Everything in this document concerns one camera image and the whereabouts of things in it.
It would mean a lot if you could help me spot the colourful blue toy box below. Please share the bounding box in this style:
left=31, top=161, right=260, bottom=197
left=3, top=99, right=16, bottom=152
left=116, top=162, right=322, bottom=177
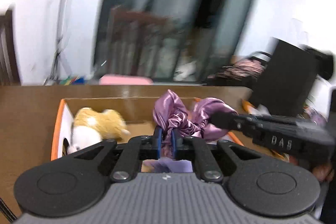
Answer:
left=59, top=76, right=85, bottom=85

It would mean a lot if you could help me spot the yellow white plush toy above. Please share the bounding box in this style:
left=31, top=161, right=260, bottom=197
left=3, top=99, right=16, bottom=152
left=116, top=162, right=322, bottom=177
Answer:
left=67, top=107, right=130, bottom=153

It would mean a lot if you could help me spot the purple satin scrunchie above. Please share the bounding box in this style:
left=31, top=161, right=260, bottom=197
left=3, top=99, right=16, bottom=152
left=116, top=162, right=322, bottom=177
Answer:
left=153, top=89, right=237, bottom=143

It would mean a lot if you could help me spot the dark wooden chair left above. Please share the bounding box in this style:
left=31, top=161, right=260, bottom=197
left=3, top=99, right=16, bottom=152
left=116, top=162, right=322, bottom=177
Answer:
left=0, top=9, right=21, bottom=86

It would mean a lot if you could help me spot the pink patterned bag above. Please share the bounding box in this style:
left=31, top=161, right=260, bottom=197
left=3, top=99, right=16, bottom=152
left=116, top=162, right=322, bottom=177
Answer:
left=203, top=51, right=272, bottom=89

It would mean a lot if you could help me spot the person's right hand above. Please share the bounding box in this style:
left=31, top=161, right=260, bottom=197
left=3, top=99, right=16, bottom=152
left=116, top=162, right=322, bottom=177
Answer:
left=312, top=163, right=335, bottom=182

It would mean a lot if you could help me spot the black light stand tripod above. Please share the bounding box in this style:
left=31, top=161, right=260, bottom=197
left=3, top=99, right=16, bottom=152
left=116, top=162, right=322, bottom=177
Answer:
left=44, top=0, right=67, bottom=86

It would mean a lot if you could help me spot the wooden chair pink cushion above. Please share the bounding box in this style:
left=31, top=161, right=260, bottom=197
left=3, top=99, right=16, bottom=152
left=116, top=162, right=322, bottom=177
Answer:
left=98, top=6, right=170, bottom=86

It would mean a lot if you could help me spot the red orange cardboard box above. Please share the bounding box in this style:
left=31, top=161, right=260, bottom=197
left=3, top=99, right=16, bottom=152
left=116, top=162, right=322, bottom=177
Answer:
left=51, top=90, right=242, bottom=160

